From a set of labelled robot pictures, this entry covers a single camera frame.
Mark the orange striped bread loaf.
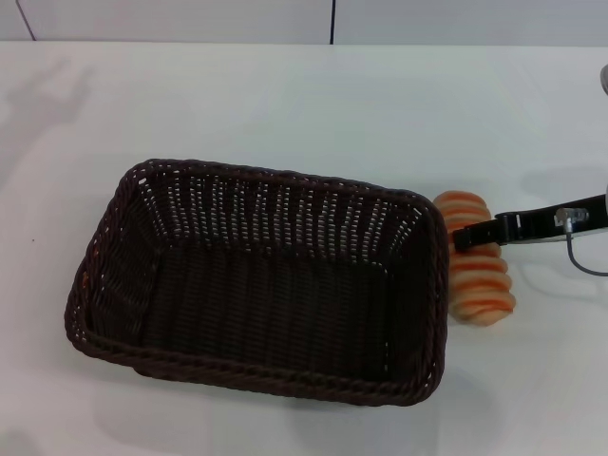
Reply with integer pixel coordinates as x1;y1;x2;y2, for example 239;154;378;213
431;189;517;328

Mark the dark brown wicker basket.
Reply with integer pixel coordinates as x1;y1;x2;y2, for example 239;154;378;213
64;158;450;409

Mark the thin grey sensor cable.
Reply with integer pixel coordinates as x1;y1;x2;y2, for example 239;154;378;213
562;220;608;277

